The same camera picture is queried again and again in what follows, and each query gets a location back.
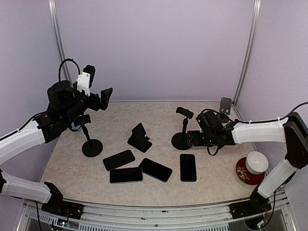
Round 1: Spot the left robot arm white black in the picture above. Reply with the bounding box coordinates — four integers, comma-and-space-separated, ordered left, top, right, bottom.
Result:
0, 80, 113, 214

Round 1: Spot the aluminium frame post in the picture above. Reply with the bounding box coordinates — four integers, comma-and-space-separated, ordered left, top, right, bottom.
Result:
47, 0, 70, 84
233, 0, 262, 107

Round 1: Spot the centre black pole phone stand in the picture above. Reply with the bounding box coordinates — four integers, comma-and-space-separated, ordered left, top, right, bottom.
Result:
171, 107, 194, 151

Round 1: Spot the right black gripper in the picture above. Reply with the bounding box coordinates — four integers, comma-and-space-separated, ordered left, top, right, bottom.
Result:
187, 130, 216, 147

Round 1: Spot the black phone upper left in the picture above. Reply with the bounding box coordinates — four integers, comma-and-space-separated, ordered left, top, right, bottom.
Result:
103, 150, 135, 171

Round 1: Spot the front aluminium rail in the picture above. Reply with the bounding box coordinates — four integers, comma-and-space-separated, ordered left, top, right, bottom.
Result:
24, 197, 296, 231

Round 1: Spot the black pole phone stand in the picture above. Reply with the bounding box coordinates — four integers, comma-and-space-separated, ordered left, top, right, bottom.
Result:
171, 107, 194, 151
76, 115, 103, 157

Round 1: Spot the black phone blue edge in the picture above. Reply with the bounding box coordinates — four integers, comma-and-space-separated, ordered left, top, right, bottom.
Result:
180, 154, 197, 182
139, 158, 172, 182

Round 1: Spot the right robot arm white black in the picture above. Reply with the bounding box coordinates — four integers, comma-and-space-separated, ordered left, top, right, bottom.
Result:
186, 109, 308, 214

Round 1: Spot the left aluminium frame post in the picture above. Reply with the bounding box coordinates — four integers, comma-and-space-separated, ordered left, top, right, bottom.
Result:
47, 0, 70, 84

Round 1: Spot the left black pole phone stand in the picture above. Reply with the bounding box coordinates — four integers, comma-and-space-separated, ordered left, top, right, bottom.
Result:
76, 115, 103, 157

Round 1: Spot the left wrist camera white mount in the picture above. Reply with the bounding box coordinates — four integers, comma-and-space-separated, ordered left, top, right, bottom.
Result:
74, 65, 96, 96

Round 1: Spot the black phone lower left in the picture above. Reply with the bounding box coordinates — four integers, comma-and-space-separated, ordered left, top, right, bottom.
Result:
109, 167, 143, 184

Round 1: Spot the grey round-base phone stand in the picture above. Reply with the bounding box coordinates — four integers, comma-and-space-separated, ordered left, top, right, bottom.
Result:
216, 97, 232, 123

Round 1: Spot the right aluminium frame post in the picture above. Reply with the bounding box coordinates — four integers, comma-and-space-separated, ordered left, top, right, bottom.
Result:
233, 0, 262, 107

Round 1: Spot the red floral plate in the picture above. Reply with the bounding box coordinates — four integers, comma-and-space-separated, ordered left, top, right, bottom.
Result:
236, 157, 265, 185

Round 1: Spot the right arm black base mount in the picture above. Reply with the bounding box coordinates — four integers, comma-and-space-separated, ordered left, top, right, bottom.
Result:
229, 201, 272, 219

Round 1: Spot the black folding phone stand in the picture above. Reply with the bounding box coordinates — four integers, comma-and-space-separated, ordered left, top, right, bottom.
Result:
128, 123, 152, 153

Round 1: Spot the white bowl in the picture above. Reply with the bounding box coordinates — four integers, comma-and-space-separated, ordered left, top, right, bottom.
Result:
245, 151, 269, 175

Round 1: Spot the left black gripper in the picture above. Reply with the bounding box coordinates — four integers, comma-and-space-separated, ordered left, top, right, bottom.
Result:
63, 82, 113, 125

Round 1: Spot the light blue white cup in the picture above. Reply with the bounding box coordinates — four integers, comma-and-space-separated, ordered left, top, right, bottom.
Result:
69, 123, 82, 132

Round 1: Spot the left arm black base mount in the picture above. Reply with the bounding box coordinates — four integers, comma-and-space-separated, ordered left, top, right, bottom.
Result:
41, 201, 84, 220

